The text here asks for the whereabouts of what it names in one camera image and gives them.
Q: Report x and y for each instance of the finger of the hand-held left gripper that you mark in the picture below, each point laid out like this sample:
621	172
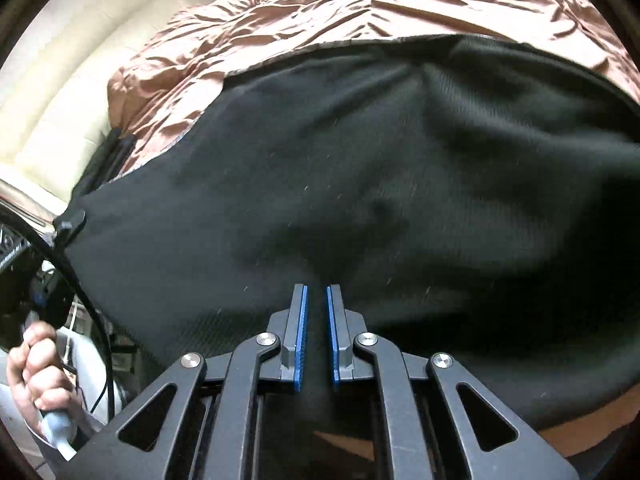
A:
70	222

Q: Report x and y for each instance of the crumpled black cloth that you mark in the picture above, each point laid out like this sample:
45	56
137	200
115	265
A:
107	160

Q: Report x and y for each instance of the cream padded headboard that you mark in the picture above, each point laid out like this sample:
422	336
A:
75	85

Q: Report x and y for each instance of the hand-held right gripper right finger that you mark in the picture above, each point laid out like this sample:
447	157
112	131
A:
334	332

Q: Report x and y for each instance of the black pants with white logo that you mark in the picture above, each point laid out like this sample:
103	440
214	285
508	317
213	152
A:
400	185

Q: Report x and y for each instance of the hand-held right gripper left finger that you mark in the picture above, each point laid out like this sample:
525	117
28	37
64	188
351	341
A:
299	332

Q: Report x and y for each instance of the person's left hand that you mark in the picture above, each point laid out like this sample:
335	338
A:
40	375

